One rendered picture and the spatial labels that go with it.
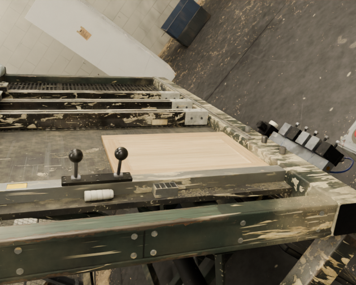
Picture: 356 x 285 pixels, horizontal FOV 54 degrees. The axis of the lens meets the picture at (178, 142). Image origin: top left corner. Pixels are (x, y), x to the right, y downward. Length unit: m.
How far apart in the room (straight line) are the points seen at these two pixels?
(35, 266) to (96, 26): 4.33
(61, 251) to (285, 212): 0.56
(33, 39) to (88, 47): 1.68
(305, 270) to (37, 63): 5.91
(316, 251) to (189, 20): 4.66
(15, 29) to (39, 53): 0.50
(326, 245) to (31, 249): 0.83
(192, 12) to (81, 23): 1.63
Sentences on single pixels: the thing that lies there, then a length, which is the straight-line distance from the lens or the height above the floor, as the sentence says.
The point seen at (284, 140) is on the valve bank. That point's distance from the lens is 1.59.
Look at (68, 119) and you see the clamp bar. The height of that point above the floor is 1.48.
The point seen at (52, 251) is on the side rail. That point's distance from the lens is 0.83.
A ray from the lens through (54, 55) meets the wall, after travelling 6.52.
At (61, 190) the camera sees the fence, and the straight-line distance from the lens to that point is 1.03.
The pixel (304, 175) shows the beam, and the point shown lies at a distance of 1.22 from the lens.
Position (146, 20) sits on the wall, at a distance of 6.44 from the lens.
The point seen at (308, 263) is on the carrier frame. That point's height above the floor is 0.79.
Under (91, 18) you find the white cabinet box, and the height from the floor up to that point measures 1.40.
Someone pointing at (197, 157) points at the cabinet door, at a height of 1.09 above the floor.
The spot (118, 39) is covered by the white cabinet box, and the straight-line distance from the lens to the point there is 5.02.
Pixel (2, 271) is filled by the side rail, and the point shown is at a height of 1.58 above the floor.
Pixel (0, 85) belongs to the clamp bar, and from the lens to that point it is 2.12.
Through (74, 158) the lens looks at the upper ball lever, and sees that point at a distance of 0.95.
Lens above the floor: 1.75
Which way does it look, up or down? 26 degrees down
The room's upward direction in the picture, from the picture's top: 57 degrees counter-clockwise
